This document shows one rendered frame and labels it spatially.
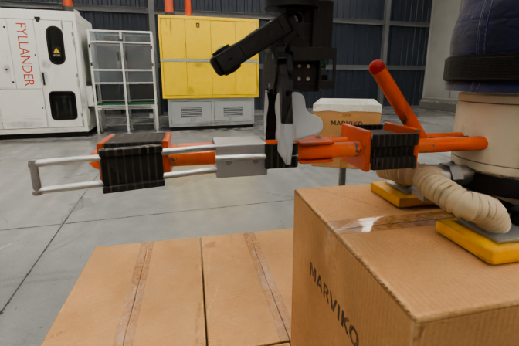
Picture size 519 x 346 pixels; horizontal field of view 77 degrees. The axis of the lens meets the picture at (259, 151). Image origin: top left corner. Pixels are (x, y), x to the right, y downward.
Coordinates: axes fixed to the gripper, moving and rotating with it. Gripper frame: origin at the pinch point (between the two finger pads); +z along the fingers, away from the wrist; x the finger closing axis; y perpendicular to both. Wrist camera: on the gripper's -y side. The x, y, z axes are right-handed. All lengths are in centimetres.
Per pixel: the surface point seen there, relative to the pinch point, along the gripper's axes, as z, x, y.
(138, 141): -2.4, -2.5, -17.8
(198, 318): 54, 33, -12
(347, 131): -1.8, 2.6, 12.2
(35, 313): 109, 120, -96
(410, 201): 11.8, 5.3, 26.7
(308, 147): -0.6, -2.2, 4.3
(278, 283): 54, 44, 13
